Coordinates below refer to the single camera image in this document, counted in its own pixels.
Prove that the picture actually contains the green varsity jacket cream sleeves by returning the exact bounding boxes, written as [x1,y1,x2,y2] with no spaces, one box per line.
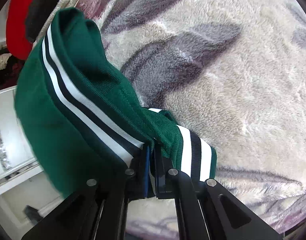
[15,8,216,197]

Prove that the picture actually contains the white sliding wardrobe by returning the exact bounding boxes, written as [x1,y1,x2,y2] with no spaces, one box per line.
[0,3,62,239]

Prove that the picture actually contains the floral purple bed blanket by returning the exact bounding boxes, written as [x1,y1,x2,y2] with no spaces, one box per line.
[74,0,306,237]

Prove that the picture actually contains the red quilt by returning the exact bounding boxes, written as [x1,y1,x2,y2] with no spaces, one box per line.
[6,0,33,60]

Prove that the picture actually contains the folded black leather garment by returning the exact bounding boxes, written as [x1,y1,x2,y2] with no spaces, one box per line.
[24,0,59,43]

